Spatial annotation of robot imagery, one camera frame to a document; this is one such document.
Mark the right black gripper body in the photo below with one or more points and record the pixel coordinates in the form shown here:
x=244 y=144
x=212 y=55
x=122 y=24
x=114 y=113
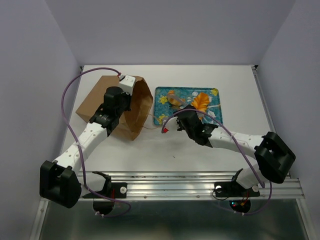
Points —
x=181 y=127

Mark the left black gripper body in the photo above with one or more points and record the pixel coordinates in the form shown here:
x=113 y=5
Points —
x=126 y=105

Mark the orange braided fake bread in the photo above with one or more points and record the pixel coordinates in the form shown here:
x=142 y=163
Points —
x=201 y=102

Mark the fake croissant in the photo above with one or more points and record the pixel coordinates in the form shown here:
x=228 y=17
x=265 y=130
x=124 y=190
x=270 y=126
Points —
x=173 y=99

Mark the metal tongs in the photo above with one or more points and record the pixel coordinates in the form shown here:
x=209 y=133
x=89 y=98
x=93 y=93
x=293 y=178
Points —
x=184 y=104

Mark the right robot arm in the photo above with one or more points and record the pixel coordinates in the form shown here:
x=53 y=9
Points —
x=274 y=158

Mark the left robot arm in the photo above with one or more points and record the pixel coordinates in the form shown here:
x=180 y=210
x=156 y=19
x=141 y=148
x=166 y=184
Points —
x=58 y=178

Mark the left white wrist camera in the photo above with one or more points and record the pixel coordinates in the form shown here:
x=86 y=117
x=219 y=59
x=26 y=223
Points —
x=127 y=83

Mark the aluminium mounting rail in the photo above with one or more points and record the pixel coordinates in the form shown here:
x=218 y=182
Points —
x=193 y=186

